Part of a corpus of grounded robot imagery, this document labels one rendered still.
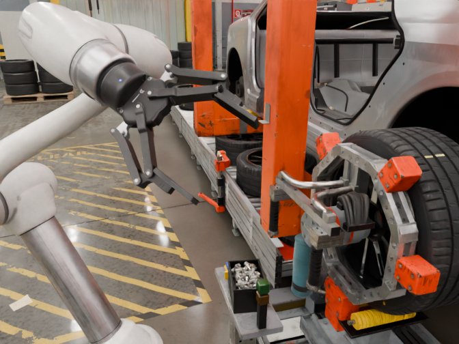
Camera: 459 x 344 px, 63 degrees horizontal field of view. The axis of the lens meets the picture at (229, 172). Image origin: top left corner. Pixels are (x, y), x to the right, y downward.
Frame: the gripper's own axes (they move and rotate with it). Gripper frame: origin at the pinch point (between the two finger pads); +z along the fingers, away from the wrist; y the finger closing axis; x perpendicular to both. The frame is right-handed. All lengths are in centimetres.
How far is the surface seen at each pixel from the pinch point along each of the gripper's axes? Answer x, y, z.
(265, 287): -91, 16, 11
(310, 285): -76, 6, 22
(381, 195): -69, -29, 23
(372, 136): -79, -48, 10
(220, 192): -249, -10, -71
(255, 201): -236, -20, -41
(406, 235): -67, -23, 35
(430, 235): -68, -27, 40
